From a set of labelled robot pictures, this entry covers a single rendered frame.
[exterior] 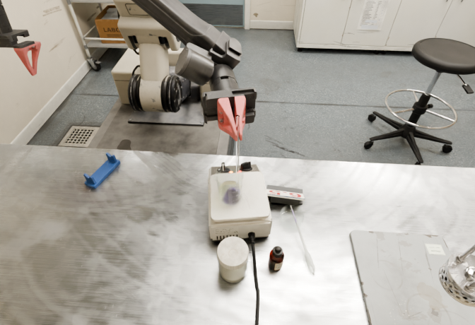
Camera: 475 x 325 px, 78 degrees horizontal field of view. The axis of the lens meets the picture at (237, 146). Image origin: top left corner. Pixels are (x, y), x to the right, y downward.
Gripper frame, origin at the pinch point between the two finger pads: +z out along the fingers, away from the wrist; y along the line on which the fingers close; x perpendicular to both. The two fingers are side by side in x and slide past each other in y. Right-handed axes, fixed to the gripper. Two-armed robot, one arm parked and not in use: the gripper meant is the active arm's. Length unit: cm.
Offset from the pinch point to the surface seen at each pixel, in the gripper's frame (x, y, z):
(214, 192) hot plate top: 17.0, -4.7, -1.4
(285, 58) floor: 102, 88, -208
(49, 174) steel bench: 26, -47, -22
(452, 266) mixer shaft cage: 8.1, 27.1, 24.6
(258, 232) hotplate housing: 22.6, 3.3, 6.6
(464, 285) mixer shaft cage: 8.1, 26.6, 27.4
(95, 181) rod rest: 24.7, -33.3, -15.9
